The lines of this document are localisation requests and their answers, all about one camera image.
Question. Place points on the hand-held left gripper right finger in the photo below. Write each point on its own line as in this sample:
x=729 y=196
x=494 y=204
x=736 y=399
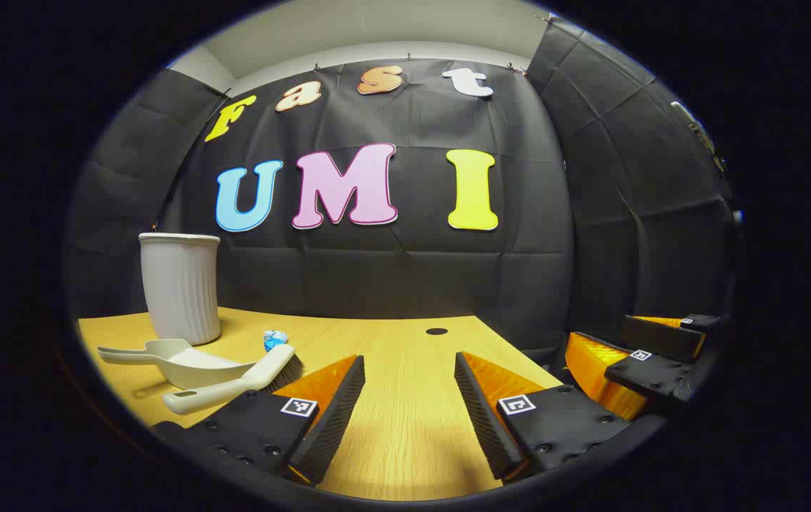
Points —
x=480 y=412

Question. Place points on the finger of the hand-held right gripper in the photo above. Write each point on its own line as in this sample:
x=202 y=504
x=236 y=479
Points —
x=651 y=373
x=661 y=338

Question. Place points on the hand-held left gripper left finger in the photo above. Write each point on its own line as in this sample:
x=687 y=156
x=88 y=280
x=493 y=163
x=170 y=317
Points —
x=334 y=419

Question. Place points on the small white broom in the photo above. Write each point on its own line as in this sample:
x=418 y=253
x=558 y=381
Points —
x=235 y=387

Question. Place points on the white ribbed garbage bin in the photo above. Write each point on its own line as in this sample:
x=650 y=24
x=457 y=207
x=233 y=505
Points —
x=181 y=291

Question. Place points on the black backdrop cloth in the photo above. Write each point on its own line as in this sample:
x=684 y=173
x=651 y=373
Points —
x=405 y=270

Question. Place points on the blue paper ball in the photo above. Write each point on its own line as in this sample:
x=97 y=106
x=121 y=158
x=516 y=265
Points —
x=272 y=345

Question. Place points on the white plastic dustpan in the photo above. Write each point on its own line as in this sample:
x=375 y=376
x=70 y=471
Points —
x=192 y=366

